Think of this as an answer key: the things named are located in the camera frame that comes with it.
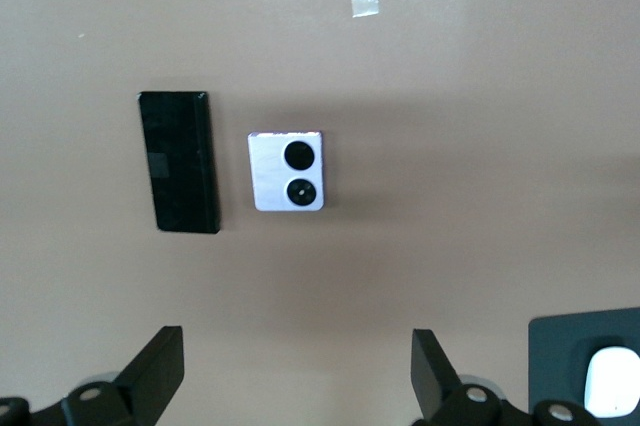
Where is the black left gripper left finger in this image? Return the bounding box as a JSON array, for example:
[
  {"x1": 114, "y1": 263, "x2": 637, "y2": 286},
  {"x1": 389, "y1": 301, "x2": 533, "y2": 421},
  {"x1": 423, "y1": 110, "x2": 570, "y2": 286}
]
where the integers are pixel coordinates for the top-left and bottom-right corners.
[{"x1": 62, "y1": 325, "x2": 185, "y2": 426}]

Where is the lavender white flip phone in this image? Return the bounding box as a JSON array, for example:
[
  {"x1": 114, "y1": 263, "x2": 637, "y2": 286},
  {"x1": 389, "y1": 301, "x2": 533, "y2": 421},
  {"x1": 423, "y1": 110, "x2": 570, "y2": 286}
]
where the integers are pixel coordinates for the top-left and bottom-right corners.
[{"x1": 247, "y1": 130, "x2": 326, "y2": 212}]

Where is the white computer mouse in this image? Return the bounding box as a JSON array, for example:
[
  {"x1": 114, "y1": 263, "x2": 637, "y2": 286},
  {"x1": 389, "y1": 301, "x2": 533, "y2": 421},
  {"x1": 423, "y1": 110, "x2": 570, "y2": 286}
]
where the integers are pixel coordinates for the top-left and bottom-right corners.
[{"x1": 583, "y1": 345, "x2": 640, "y2": 420}]

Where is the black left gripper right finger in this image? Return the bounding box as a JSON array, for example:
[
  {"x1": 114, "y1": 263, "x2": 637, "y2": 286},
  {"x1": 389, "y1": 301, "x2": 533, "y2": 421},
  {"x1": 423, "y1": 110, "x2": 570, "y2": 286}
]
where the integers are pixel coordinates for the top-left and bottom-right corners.
[{"x1": 410, "y1": 328, "x2": 531, "y2": 426}]

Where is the black mouse pad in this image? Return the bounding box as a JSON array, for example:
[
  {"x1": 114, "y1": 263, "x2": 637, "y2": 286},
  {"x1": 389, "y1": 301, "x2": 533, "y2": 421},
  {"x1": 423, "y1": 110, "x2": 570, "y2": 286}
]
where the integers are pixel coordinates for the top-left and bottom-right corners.
[{"x1": 528, "y1": 306, "x2": 640, "y2": 426}]

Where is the black slab phone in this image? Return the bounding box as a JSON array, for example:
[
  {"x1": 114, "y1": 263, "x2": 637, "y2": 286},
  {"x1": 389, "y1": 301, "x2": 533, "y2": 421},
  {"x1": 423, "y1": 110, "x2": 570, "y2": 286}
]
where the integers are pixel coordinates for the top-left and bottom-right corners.
[{"x1": 135, "y1": 90, "x2": 222, "y2": 235}]

